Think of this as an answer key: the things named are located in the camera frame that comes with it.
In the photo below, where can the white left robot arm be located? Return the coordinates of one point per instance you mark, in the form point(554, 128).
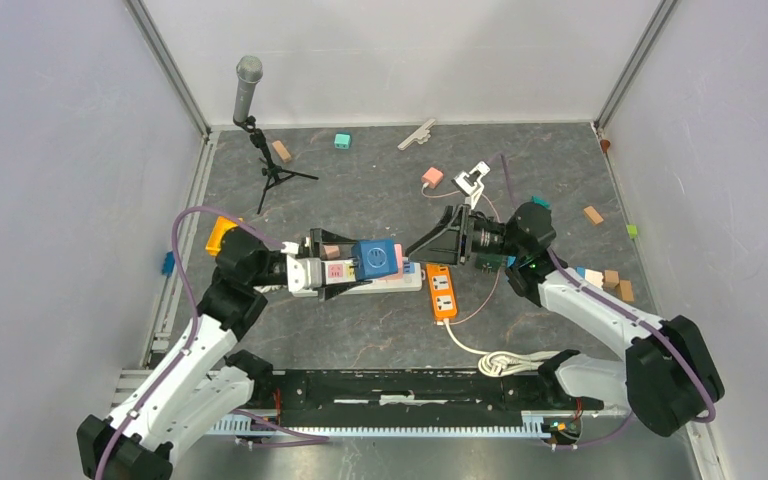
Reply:
point(201, 379)

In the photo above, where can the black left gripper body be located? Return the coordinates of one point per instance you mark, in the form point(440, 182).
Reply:
point(305, 244)

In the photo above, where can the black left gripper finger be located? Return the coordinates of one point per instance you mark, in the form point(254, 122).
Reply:
point(327, 292)
point(324, 244)

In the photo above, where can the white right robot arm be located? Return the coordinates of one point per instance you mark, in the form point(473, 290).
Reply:
point(663, 374)

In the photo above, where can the wooden blocks pair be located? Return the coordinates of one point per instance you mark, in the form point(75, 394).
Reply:
point(612, 281)

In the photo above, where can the dark green socket cube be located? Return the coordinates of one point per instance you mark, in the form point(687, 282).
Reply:
point(488, 263)

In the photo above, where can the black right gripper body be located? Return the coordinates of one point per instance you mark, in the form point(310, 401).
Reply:
point(487, 236)

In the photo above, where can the grey microphone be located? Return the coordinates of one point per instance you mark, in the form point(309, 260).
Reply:
point(249, 71)

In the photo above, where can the teal cube block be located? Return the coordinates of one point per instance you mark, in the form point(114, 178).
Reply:
point(342, 141)

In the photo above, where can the pink cube socket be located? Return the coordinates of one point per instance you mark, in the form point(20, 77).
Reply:
point(343, 270)

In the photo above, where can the tan block right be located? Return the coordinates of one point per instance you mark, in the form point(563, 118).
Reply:
point(593, 215)

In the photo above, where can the yellow toy crate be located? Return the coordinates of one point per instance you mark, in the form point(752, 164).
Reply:
point(221, 226)

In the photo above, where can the blue cube socket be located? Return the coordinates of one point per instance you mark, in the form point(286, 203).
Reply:
point(375, 259)

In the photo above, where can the black tripod mic stand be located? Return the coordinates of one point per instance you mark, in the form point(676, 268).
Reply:
point(274, 174)

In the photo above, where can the small pink charger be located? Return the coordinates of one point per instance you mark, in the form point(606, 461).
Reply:
point(432, 178)

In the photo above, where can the orange power strip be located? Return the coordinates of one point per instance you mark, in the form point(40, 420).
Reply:
point(443, 300)

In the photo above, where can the blue clip on rail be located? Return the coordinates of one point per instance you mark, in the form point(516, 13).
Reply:
point(168, 264)

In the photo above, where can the white plastic bracket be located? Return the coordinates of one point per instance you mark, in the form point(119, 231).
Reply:
point(419, 136)

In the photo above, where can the teal triangle block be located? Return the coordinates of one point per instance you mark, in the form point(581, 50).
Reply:
point(539, 201)

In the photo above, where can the tan wooden block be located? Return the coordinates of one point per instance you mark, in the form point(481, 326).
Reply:
point(282, 151)

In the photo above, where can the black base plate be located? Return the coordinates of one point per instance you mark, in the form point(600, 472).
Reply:
point(407, 398)

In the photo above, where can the white multicolour power strip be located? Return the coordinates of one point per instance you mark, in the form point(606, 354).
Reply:
point(408, 281)

